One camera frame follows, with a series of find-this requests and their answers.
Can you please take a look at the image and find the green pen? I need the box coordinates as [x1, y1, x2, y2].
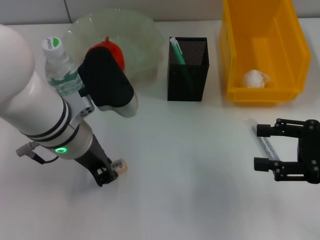
[169, 36, 195, 91]

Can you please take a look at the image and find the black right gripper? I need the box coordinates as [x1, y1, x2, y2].
[253, 118, 320, 185]

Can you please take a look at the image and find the white paper ball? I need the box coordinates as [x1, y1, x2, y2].
[242, 69, 272, 89]

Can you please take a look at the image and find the black mesh pen holder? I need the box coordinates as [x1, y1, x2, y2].
[167, 36, 210, 102]

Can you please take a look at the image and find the translucent wavy glass fruit plate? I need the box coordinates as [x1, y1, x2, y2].
[62, 8, 165, 83]

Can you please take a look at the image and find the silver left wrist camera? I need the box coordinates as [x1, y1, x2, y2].
[67, 46, 139, 126]

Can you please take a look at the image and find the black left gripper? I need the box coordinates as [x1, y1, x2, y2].
[73, 134, 120, 188]

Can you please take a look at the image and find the red-orange fruit with stem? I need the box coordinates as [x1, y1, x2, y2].
[87, 36, 125, 71]

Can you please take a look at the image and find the grey glitter marker pen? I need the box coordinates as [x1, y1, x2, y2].
[250, 119, 281, 164]

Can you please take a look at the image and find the clear water bottle green label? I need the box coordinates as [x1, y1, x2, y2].
[41, 36, 85, 97]

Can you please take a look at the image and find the left gripper cable with connector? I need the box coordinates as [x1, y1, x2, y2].
[15, 141, 60, 165]

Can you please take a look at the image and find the yellow plastic storage bin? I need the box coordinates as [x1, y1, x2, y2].
[219, 0, 312, 106]

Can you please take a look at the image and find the beige eraser with barcode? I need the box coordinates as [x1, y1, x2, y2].
[111, 157, 129, 176]

